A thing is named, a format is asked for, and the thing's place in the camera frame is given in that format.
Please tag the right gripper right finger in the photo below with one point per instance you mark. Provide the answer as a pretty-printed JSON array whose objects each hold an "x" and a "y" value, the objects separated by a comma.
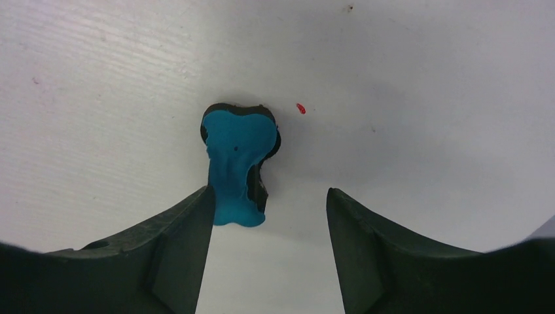
[{"x": 383, "y": 267}]

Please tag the blue whiteboard eraser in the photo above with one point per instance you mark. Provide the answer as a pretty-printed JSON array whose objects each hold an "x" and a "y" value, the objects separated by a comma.
[{"x": 238, "y": 141}]

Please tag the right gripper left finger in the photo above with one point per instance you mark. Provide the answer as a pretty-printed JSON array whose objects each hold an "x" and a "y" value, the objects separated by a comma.
[{"x": 156, "y": 266}]

